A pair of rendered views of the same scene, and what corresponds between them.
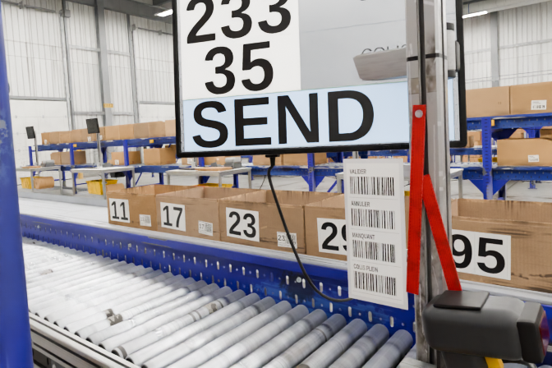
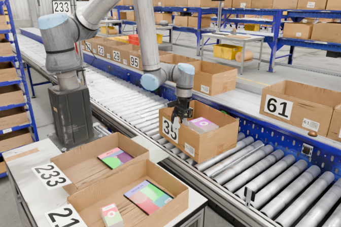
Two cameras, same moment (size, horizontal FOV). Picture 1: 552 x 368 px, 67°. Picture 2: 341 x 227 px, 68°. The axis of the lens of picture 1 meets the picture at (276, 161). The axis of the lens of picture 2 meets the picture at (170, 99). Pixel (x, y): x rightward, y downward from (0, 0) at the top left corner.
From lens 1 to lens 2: 2.00 m
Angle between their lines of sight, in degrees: 22
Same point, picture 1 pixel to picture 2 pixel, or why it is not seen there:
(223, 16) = (59, 7)
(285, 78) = not seen: hidden behind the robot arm
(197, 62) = not seen: hidden behind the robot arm
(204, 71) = not seen: hidden behind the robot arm
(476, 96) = not seen: outside the picture
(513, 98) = (300, 0)
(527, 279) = (140, 68)
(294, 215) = (109, 49)
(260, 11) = (64, 7)
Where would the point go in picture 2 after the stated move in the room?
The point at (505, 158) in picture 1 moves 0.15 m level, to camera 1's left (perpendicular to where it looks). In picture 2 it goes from (286, 33) to (279, 32)
